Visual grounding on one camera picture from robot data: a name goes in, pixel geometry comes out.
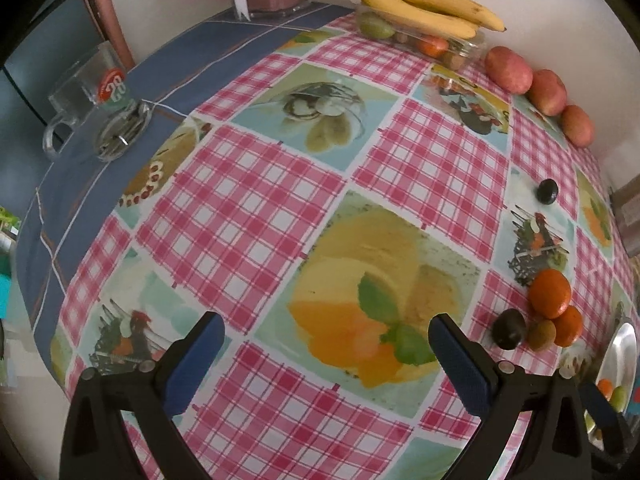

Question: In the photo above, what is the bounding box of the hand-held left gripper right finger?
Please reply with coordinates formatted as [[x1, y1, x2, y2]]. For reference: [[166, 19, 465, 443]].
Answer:
[[428, 313, 593, 480]]

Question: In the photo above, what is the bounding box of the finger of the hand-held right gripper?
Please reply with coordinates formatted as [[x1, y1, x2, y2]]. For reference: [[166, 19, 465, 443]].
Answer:
[[580, 382, 632, 461]]

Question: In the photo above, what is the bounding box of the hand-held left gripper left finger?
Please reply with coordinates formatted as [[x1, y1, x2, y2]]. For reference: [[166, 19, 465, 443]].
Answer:
[[60, 311, 226, 480]]

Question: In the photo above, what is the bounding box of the green mango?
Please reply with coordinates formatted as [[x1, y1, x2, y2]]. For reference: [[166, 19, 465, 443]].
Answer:
[[607, 385, 631, 411]]

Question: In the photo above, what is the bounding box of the round metal plate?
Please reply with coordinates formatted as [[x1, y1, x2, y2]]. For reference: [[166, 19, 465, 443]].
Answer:
[[582, 322, 640, 443]]

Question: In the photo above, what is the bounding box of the brown kiwi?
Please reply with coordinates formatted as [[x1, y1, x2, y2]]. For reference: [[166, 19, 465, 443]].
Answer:
[[527, 319, 558, 351]]

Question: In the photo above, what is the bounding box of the pink checkered fruit-print tablecloth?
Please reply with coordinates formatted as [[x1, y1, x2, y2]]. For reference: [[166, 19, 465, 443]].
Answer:
[[50, 12, 631, 480]]

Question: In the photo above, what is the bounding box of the red apple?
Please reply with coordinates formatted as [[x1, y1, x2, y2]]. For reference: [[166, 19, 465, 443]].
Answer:
[[484, 46, 534, 95], [528, 69, 567, 117], [560, 105, 596, 148]]

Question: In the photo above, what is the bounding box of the clear glass mug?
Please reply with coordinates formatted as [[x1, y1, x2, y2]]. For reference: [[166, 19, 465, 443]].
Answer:
[[42, 42, 153, 162]]

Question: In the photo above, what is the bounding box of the clear plastic fruit container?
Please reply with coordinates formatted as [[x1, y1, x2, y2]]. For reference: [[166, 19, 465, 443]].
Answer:
[[356, 5, 488, 71]]

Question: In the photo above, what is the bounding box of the small orange tangerine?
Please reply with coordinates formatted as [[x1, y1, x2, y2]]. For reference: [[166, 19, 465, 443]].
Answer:
[[417, 35, 449, 58]]

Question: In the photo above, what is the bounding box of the small green fruit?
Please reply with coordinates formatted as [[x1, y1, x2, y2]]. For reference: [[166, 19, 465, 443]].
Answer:
[[359, 14, 397, 40]]

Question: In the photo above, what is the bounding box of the yellow banana bunch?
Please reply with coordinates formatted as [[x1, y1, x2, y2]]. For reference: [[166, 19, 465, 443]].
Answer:
[[354, 0, 506, 41]]

